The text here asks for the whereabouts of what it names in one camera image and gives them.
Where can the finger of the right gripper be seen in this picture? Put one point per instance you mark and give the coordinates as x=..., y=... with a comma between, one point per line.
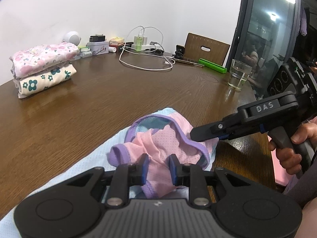
x=214, y=130
x=223, y=137

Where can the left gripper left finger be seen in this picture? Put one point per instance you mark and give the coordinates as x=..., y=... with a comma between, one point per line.
x=142, y=170

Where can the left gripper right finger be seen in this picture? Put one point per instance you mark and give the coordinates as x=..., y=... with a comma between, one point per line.
x=176, y=170

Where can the pink blue purple garment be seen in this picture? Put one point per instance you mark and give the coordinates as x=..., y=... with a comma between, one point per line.
x=159, y=135

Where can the person's right hand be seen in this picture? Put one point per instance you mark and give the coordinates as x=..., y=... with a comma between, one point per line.
x=295, y=149

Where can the clear drinking glass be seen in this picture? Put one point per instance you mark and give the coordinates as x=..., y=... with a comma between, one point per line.
x=239, y=73

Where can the green rectangular box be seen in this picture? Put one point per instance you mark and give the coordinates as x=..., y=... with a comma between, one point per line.
x=212, y=66

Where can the white power strip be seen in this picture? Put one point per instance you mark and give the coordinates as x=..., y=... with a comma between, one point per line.
x=144, y=47

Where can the green liquid bottle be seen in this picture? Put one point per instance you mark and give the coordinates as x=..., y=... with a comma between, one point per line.
x=138, y=41

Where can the lavender tin box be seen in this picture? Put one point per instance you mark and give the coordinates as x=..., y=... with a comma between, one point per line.
x=98, y=48

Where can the small green white box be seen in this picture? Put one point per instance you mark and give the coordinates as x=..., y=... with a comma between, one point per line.
x=85, y=51

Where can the black small charger box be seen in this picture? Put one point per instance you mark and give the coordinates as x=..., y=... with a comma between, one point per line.
x=97, y=38

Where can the folded cream green-flower cloth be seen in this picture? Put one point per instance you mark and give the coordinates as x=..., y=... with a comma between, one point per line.
x=44, y=80

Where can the white round robot toy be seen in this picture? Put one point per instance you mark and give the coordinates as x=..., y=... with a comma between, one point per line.
x=72, y=37

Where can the folded pink floral cloth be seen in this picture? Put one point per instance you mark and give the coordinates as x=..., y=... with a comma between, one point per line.
x=41, y=57

